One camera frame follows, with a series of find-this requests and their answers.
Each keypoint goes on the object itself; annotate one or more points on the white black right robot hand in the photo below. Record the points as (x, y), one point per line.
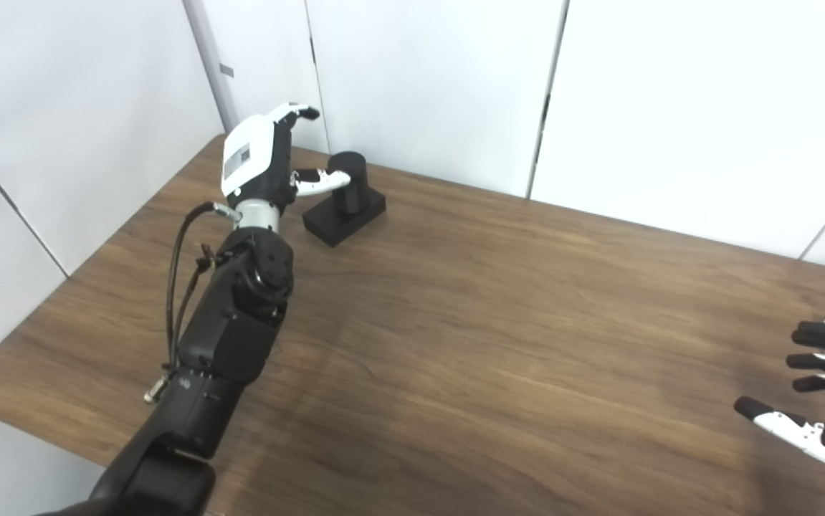
(813, 437)

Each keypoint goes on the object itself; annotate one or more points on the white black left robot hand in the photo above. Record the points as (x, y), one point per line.
(251, 154)

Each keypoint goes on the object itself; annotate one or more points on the black peg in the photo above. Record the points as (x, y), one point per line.
(344, 215)

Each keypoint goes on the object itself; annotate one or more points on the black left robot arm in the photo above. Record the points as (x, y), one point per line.
(226, 344)

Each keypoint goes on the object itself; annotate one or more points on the grey wall post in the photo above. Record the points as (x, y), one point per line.
(208, 57)

